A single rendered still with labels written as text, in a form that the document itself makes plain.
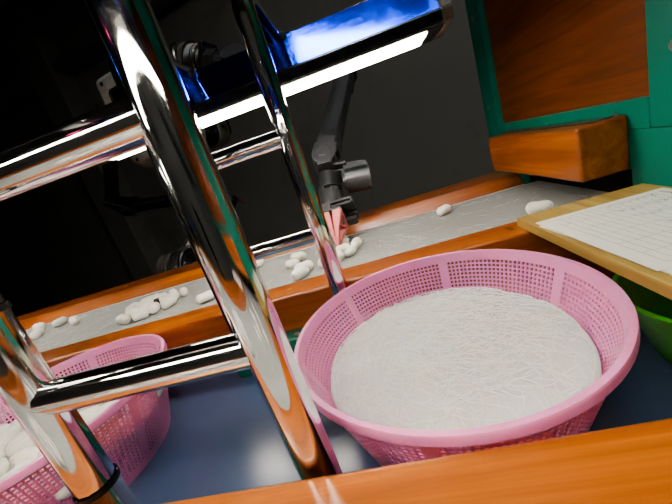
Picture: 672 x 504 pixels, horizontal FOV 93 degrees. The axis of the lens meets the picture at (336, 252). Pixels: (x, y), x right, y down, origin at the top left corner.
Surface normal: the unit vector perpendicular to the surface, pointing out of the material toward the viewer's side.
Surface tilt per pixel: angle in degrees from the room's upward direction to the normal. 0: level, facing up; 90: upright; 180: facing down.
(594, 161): 90
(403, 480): 0
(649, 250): 0
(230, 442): 0
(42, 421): 90
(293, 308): 90
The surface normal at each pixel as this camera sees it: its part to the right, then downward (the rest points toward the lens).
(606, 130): -0.07, 0.30
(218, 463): -0.31, -0.91
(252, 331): 0.14, 0.23
